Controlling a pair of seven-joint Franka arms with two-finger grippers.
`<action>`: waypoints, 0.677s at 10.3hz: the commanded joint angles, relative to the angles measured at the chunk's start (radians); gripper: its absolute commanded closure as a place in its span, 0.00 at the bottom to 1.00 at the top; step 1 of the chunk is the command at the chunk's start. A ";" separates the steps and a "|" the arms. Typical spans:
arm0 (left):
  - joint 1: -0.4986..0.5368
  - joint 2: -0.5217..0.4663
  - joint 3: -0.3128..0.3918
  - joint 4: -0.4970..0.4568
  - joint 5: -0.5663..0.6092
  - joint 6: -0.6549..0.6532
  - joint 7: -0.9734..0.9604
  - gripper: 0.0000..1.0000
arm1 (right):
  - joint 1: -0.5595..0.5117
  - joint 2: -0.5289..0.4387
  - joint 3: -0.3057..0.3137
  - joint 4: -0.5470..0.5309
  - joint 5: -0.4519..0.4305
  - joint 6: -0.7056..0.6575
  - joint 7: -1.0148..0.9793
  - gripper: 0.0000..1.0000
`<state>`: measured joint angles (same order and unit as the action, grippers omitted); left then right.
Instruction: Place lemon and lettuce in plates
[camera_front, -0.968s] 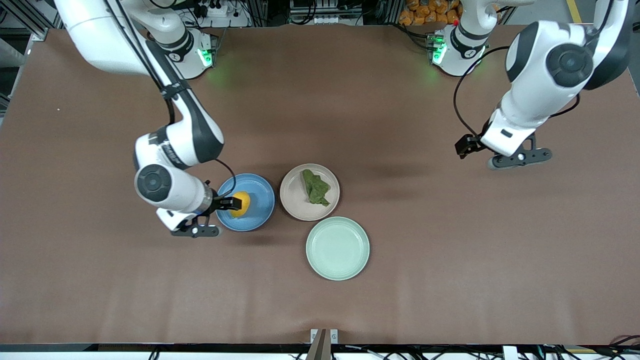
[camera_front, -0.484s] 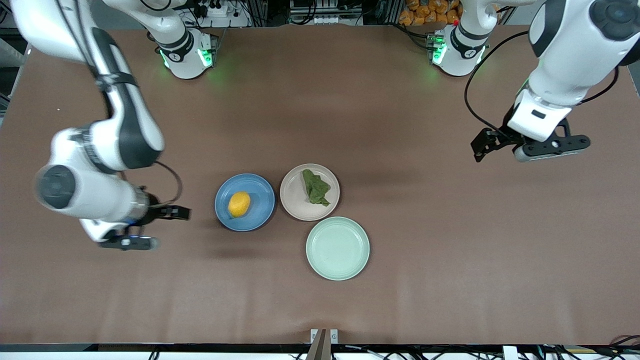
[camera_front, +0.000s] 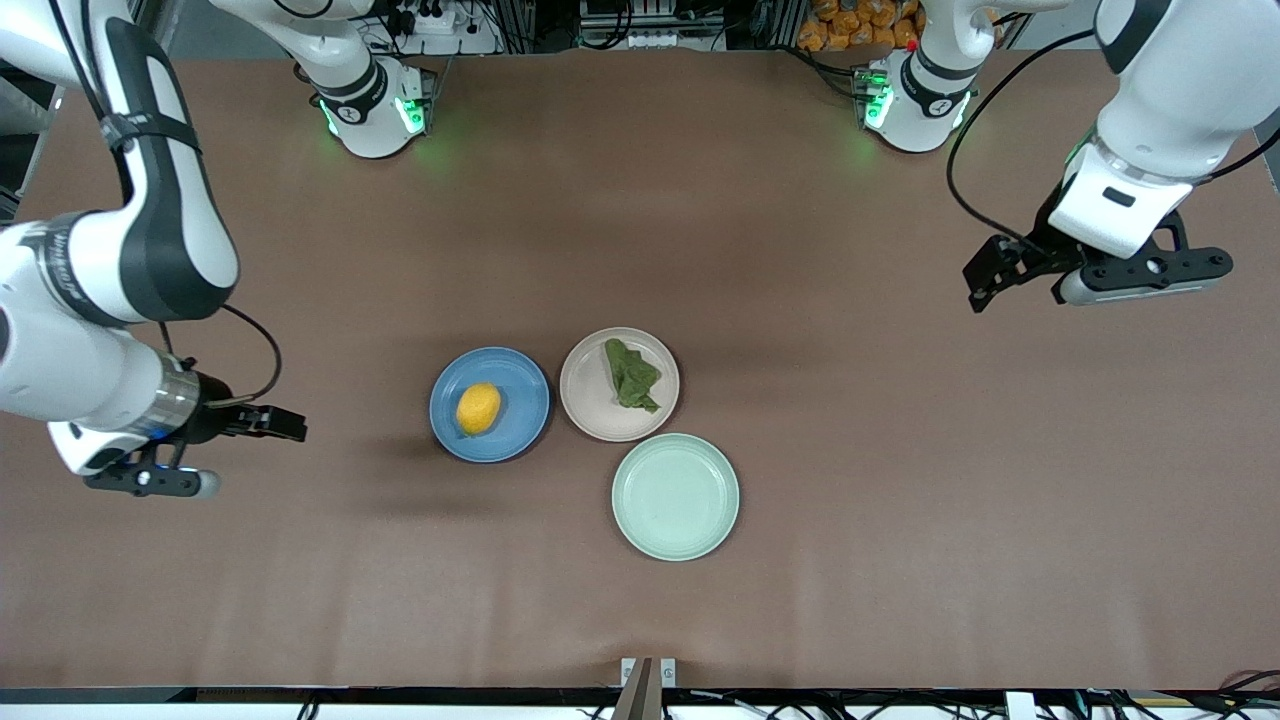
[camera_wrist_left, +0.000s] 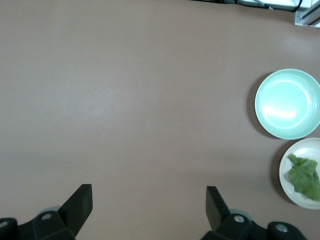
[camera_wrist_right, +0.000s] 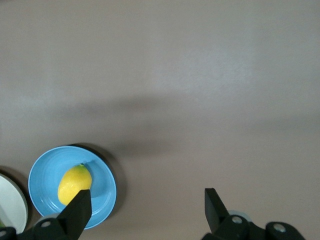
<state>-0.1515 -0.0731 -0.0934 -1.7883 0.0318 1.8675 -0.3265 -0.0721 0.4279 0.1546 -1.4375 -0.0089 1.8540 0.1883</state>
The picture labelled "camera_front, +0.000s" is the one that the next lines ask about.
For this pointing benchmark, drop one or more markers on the metal bracket at table edge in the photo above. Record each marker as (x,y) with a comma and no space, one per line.
(648,690)

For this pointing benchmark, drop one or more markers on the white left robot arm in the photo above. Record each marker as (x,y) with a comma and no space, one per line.
(1160,100)

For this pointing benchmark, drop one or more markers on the bag of oranges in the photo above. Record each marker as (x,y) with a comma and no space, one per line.
(840,25)

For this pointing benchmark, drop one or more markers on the yellow lemon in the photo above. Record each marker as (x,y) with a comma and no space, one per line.
(479,409)

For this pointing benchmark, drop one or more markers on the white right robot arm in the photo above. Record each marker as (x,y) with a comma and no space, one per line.
(170,230)

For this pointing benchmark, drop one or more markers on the white power strip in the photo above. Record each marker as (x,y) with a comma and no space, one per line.
(440,20)

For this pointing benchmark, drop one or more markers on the blue round plate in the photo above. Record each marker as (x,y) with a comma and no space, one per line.
(520,410)

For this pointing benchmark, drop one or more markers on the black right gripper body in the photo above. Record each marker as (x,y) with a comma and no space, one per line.
(214,417)

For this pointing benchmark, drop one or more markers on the green lettuce leaf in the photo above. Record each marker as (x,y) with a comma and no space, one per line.
(632,378)

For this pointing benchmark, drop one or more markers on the pale green round plate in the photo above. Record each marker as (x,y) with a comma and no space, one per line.
(675,497)

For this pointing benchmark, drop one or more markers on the beige pink round plate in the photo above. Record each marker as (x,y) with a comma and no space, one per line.
(600,400)

